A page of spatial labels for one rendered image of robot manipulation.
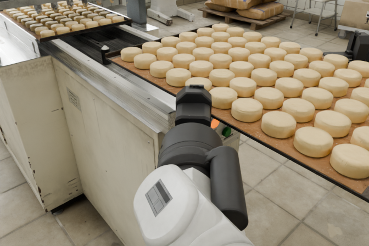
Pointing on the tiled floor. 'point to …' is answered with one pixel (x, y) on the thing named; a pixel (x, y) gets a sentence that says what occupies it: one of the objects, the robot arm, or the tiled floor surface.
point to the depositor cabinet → (41, 119)
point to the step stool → (317, 8)
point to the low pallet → (231, 17)
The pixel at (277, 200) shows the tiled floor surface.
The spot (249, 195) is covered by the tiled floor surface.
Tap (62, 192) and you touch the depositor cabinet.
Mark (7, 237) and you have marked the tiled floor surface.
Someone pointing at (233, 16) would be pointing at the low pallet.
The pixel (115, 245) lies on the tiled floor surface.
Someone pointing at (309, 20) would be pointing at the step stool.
